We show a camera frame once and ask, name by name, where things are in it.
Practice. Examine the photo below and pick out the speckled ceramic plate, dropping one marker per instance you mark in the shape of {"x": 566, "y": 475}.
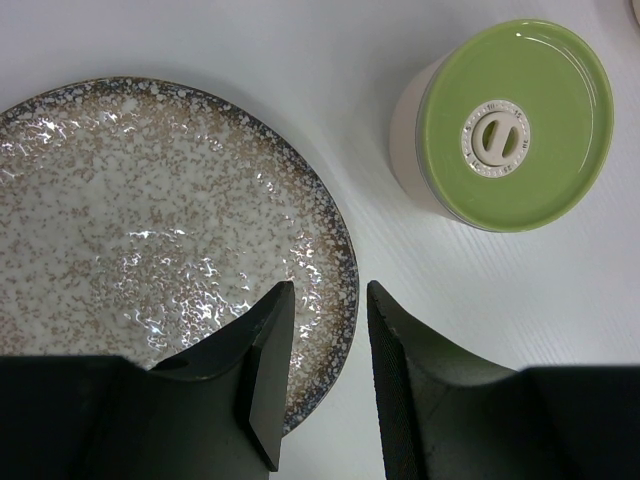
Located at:
{"x": 140, "y": 216}

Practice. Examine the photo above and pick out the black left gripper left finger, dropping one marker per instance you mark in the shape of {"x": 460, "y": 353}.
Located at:
{"x": 214, "y": 411}

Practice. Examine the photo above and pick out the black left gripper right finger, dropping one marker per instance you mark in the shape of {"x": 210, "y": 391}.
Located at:
{"x": 446, "y": 413}

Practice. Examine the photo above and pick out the green round lid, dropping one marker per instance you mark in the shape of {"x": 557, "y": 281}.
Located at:
{"x": 514, "y": 126}

